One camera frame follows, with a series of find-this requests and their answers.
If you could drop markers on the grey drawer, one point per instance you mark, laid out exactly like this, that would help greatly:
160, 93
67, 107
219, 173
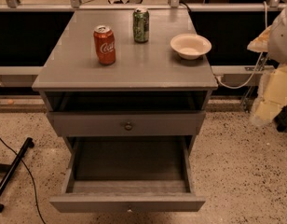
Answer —
70, 124
128, 174

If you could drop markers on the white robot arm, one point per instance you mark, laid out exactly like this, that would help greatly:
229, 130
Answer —
272, 93

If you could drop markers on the grey wooden drawer cabinet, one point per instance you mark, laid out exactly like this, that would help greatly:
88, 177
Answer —
145, 78

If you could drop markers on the grey top drawer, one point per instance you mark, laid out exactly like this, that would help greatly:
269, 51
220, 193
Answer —
70, 124

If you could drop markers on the white bowl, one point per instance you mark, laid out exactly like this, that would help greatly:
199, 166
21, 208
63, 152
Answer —
190, 46

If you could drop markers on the red cola can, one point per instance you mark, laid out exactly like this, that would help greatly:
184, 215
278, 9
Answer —
104, 44

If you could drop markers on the green soda can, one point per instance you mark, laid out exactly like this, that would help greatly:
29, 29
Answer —
140, 25

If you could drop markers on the black stand leg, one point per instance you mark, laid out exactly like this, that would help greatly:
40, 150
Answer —
10, 169

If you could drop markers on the metal railing frame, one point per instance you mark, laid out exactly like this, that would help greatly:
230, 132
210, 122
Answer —
41, 7

